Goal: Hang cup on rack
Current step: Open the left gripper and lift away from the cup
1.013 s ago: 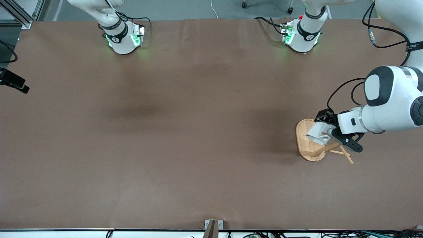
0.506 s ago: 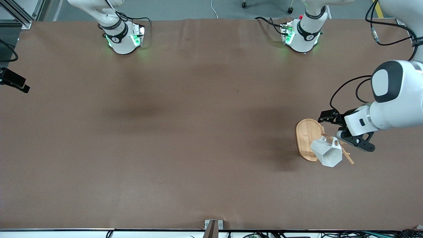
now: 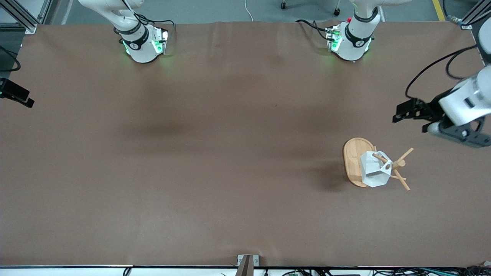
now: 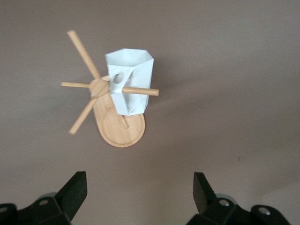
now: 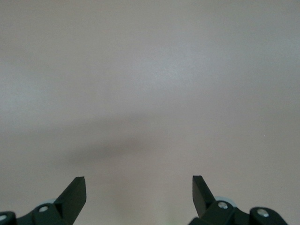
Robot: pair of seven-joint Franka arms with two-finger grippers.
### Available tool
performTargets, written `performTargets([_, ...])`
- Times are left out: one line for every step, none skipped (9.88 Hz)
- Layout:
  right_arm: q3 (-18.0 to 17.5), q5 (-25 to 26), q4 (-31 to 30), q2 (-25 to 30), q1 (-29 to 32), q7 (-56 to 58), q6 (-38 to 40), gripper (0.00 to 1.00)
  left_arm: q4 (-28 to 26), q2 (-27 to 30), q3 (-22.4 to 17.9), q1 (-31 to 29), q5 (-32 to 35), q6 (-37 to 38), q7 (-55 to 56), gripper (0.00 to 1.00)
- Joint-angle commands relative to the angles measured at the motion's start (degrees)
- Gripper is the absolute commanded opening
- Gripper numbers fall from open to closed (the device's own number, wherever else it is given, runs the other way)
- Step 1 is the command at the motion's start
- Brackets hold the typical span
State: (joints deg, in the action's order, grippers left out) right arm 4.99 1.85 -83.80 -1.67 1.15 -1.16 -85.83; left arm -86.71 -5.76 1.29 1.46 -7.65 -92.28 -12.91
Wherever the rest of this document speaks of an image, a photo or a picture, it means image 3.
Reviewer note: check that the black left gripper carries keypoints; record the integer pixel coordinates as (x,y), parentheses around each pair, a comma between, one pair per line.
(434,107)

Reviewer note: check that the white faceted cup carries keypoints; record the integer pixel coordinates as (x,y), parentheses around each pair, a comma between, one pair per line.
(374,172)

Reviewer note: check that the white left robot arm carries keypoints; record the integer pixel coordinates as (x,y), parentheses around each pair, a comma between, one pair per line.
(468,99)

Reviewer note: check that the wooden cup rack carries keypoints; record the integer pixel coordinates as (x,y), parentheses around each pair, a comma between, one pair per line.
(353,161)

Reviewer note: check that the black chair caster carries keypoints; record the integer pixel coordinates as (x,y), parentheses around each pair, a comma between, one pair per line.
(337,12)
(284,5)

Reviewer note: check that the brown table cover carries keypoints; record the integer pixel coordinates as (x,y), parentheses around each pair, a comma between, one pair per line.
(115,191)

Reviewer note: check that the aluminium frame post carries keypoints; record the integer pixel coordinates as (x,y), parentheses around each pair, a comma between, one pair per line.
(23,15)
(473,15)

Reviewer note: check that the metal edge bracket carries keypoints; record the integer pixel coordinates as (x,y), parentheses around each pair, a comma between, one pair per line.
(241,260)

